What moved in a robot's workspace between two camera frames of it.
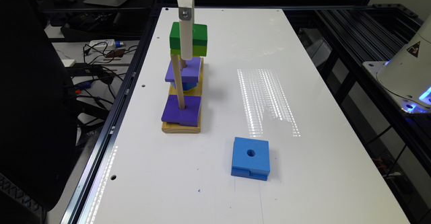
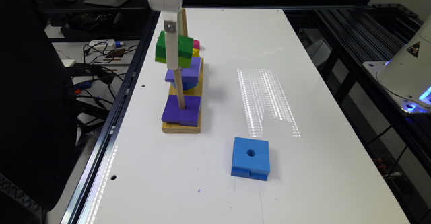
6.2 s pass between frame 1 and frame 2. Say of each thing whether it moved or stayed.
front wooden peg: stayed
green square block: moved
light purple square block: stayed
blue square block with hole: stayed
